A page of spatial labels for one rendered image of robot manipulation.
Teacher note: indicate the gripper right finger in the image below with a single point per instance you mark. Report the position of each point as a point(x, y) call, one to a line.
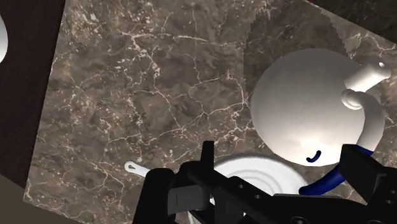
point(369, 173)

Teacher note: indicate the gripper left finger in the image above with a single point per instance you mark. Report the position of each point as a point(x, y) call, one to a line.
point(189, 181)

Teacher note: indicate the white plate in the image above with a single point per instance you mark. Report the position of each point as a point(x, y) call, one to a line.
point(263, 176)

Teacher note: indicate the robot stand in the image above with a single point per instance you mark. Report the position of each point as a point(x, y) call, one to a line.
point(28, 93)

